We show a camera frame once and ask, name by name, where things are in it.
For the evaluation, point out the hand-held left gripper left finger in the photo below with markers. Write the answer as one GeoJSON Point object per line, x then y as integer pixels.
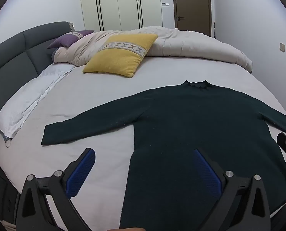
{"type": "Point", "coordinates": [81, 173]}

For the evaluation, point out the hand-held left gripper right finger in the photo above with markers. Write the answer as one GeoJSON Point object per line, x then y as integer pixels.
{"type": "Point", "coordinates": [208, 170]}

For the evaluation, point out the dark green sweater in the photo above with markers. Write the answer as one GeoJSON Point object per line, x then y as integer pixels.
{"type": "Point", "coordinates": [193, 125]}

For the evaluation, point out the white bed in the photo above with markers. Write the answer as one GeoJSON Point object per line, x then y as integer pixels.
{"type": "Point", "coordinates": [97, 105]}

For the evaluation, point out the white flat pillow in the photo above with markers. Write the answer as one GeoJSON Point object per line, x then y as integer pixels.
{"type": "Point", "coordinates": [25, 105]}

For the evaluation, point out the yellow cushion with patterned band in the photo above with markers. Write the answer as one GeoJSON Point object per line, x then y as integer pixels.
{"type": "Point", "coordinates": [120, 55]}

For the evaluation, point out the beige duvet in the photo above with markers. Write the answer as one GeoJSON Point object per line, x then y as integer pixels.
{"type": "Point", "coordinates": [193, 43]}

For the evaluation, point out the purple cushion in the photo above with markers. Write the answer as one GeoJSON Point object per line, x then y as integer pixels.
{"type": "Point", "coordinates": [66, 39]}

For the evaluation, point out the grey upholstered headboard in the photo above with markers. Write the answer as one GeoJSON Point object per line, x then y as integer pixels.
{"type": "Point", "coordinates": [8, 60]}

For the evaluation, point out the brown door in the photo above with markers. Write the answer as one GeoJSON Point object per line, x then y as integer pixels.
{"type": "Point", "coordinates": [192, 4]}

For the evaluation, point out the cream wardrobe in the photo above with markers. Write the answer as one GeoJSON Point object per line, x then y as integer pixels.
{"type": "Point", "coordinates": [119, 4]}

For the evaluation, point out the wall socket plate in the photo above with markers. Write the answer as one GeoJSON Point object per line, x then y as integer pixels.
{"type": "Point", "coordinates": [282, 47]}

